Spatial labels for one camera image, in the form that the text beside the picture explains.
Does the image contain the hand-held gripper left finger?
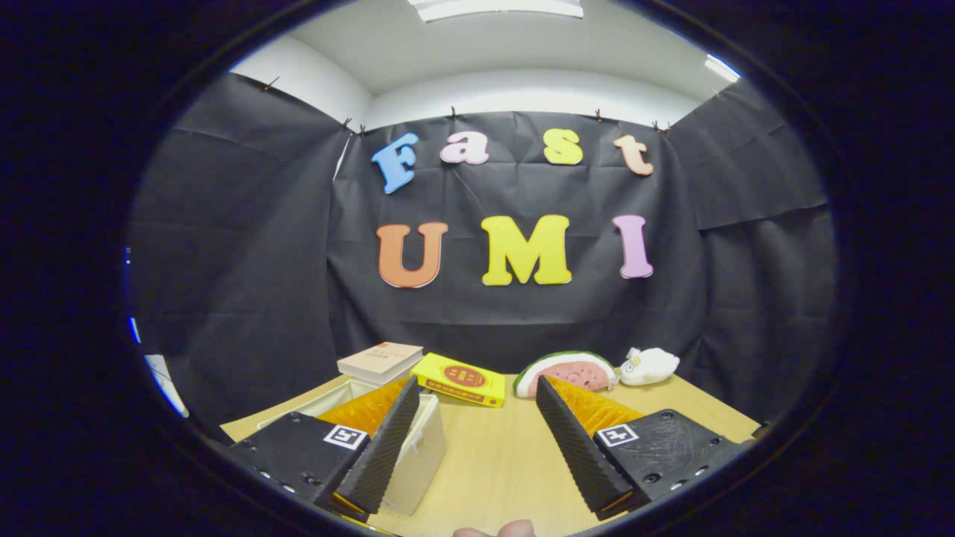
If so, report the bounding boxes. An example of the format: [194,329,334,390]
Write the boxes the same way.
[226,375,422,521]

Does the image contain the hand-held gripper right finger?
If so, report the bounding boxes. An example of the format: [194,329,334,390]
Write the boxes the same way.
[535,375,753,523]

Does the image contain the beige fabric storage box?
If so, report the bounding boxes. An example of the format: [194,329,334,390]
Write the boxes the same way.
[257,379,447,517]

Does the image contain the watermelon slice plush toy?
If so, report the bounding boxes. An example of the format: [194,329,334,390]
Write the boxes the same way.
[513,351,620,398]

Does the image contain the beige book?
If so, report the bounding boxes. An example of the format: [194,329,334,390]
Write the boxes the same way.
[338,342,424,387]

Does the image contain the yellow book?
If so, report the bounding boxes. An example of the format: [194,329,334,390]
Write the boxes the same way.
[410,353,507,409]

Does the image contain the white plush toy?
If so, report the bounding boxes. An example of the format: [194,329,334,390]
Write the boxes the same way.
[619,347,680,386]

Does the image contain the black backdrop cloth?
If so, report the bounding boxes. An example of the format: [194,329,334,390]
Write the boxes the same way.
[125,72,838,445]

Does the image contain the ceiling light panel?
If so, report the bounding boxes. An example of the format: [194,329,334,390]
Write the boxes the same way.
[705,54,742,83]
[409,0,584,22]

